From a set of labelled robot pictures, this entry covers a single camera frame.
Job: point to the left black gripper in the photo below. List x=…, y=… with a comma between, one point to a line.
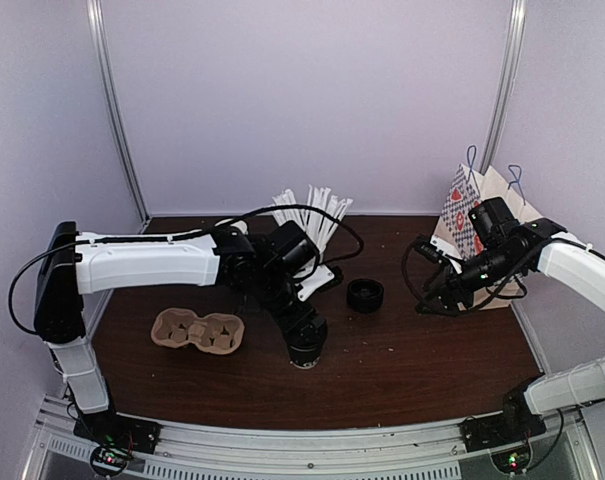
x=302, y=335

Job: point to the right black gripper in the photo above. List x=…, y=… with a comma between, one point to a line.
x=450, y=282

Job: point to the stack of black lids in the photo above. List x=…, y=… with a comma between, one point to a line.
x=365, y=295

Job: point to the cardboard cup carrier tray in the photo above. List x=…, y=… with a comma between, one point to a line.
x=216, y=333

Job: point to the checkered paper takeout bag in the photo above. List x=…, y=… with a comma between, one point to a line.
x=462, y=210

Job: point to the single black paper cup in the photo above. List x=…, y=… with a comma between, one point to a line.
x=305, y=365

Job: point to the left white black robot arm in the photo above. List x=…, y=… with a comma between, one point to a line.
x=263, y=266

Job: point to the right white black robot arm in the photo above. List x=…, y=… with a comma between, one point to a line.
x=511, y=250

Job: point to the bundle of wrapped white straws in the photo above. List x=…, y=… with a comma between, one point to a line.
x=315, y=214

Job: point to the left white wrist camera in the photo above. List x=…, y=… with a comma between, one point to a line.
x=311, y=280

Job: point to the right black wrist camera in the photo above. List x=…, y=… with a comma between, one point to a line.
x=431, y=252

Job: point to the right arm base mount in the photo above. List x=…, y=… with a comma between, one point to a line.
x=480, y=433

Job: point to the aluminium front frame rail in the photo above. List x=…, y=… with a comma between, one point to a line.
x=433, y=450

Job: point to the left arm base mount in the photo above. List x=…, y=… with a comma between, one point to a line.
x=118, y=432

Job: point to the right aluminium corner post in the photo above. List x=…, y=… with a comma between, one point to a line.
x=509, y=69

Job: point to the aluminium corner post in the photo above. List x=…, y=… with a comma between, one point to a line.
x=99, y=36
x=509, y=69

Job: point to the left aluminium corner post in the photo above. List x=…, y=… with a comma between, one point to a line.
x=99, y=36

